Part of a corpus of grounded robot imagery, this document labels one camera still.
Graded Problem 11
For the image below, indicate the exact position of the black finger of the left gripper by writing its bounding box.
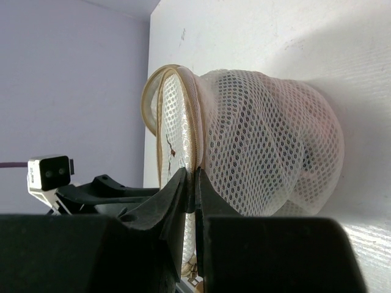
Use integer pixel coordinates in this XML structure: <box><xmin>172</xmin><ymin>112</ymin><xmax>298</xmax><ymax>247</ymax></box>
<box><xmin>57</xmin><ymin>175</ymin><xmax>159</xmax><ymax>214</ymax></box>

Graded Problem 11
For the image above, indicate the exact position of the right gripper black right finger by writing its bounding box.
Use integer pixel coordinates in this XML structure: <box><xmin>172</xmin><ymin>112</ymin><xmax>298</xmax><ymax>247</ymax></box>
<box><xmin>195</xmin><ymin>169</ymin><xmax>367</xmax><ymax>292</ymax></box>

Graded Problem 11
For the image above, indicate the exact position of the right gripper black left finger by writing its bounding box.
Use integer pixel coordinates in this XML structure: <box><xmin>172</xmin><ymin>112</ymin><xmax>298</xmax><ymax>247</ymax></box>
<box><xmin>1</xmin><ymin>168</ymin><xmax>187</xmax><ymax>292</ymax></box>

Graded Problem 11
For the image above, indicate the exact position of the white mesh laundry bag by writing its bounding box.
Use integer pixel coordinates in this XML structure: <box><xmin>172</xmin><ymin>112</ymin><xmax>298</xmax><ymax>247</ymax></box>
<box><xmin>141</xmin><ymin>63</ymin><xmax>346</xmax><ymax>283</ymax></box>

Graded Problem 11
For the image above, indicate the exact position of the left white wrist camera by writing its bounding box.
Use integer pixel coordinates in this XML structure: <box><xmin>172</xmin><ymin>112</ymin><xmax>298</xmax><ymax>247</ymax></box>
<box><xmin>27</xmin><ymin>154</ymin><xmax>75</xmax><ymax>214</ymax></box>

